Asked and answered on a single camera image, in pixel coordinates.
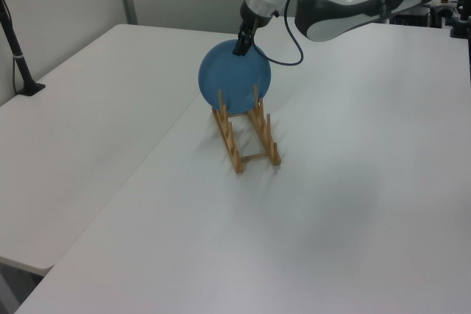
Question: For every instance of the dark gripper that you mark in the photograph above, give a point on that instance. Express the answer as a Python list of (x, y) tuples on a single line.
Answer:
[(255, 14)]

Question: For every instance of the blue round plate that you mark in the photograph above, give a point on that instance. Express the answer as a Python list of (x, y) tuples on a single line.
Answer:
[(232, 78)]

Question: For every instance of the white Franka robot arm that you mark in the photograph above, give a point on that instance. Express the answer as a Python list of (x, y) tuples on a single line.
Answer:
[(342, 1)]

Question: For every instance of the wooden plate rack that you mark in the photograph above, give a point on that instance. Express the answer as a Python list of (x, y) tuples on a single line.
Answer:
[(257, 123)]

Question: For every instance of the black electronics box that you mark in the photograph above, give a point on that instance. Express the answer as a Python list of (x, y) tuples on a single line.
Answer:
[(412, 20)]

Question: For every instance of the black clamp mount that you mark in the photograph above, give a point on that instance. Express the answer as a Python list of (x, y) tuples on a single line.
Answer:
[(460, 20)]

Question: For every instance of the black camera stand pole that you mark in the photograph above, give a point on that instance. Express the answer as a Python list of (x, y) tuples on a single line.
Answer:
[(18, 56)]

